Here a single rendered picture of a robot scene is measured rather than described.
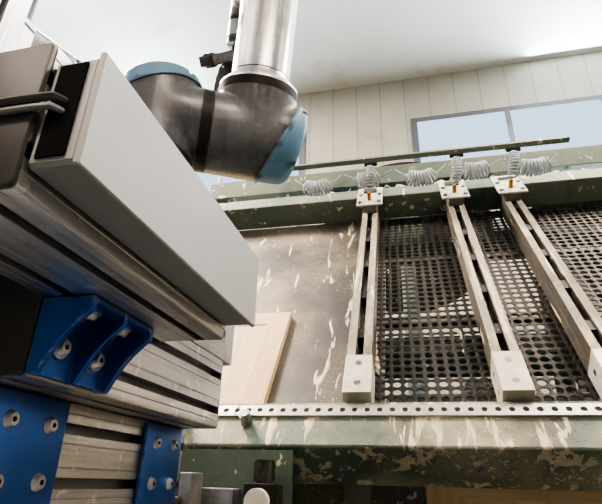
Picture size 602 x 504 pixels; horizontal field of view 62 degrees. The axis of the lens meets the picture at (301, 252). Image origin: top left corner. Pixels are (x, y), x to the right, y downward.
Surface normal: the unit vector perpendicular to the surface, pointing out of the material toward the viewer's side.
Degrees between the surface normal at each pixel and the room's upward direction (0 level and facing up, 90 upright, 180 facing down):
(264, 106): 107
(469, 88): 90
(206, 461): 90
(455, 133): 90
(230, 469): 90
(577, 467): 142
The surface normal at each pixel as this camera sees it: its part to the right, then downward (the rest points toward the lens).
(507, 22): -0.03, 0.91
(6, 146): -0.22, -0.42
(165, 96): 0.26, -0.40
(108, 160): 0.98, -0.07
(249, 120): 0.22, -0.18
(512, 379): -0.15, -0.89
